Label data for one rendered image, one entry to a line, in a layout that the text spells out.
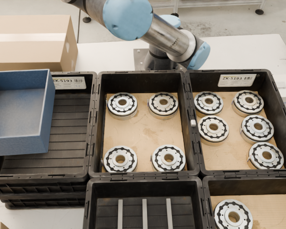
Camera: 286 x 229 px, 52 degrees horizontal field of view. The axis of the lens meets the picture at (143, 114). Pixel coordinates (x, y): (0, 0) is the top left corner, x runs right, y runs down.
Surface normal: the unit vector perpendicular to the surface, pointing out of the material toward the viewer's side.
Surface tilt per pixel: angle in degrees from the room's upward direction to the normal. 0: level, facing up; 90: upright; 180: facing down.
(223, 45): 0
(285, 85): 0
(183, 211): 0
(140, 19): 83
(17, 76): 90
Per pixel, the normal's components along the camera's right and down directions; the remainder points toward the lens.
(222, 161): 0.00, -0.61
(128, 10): 0.57, 0.57
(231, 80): 0.03, 0.79
